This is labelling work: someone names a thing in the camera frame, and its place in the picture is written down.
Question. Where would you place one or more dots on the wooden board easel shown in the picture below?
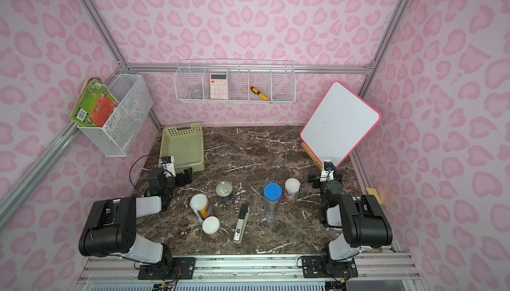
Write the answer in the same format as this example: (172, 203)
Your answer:
(315, 160)

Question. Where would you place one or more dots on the short orange can white lid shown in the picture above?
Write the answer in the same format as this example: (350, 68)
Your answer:
(211, 227)

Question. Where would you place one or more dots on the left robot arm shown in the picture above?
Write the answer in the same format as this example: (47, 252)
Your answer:
(111, 229)

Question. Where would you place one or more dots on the dark can silver top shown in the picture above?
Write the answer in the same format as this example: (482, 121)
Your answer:
(225, 192)

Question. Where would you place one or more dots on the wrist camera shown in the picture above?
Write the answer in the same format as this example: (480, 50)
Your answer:
(167, 164)
(328, 171)

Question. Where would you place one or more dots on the white mesh wall basket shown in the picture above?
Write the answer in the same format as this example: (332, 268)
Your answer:
(117, 136)

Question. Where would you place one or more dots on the tall yellow blue can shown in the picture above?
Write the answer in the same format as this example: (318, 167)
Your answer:
(201, 207)

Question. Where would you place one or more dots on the yellow utility knife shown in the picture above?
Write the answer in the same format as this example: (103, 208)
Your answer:
(260, 94)

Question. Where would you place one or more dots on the white board pink frame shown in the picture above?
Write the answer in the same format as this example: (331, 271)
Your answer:
(339, 124)

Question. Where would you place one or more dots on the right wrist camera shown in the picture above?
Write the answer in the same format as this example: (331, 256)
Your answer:
(328, 171)

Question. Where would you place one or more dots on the clear tape roll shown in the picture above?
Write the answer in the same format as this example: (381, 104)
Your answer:
(197, 94)

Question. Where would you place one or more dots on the pink calculator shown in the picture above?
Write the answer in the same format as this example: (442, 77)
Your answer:
(218, 86)

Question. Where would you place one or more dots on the clear jar blue lid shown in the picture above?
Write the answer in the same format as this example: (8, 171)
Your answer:
(272, 195)

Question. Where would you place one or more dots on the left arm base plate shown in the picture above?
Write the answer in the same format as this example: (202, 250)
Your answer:
(179, 268)

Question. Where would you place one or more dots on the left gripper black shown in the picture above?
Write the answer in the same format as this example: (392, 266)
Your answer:
(179, 177)

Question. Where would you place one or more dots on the grey stapler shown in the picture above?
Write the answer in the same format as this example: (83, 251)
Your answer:
(241, 223)

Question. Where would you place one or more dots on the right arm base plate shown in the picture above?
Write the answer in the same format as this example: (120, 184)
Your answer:
(314, 267)

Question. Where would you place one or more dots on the green plastic basket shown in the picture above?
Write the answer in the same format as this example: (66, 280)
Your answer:
(186, 144)

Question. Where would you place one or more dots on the wire wall shelf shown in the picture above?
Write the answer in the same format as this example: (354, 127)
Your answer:
(275, 80)

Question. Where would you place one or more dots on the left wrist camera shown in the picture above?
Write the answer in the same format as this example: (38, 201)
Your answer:
(167, 164)

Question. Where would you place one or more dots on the pink can white lid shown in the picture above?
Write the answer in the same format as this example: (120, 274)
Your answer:
(291, 189)

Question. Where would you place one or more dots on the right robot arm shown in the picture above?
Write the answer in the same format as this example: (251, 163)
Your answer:
(361, 220)

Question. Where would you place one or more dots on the yellow sticky block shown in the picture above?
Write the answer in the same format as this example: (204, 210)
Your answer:
(374, 192)

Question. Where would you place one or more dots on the green red booklet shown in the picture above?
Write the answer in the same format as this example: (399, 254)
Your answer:
(95, 105)

